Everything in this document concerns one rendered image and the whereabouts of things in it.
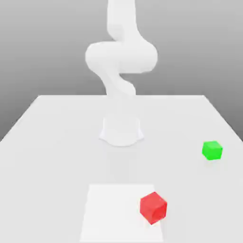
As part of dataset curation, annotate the small red cube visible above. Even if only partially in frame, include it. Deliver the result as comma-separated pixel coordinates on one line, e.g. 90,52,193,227
140,191,168,225

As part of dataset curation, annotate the small green cube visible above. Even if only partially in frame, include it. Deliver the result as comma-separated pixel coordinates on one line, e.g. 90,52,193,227
201,140,223,161

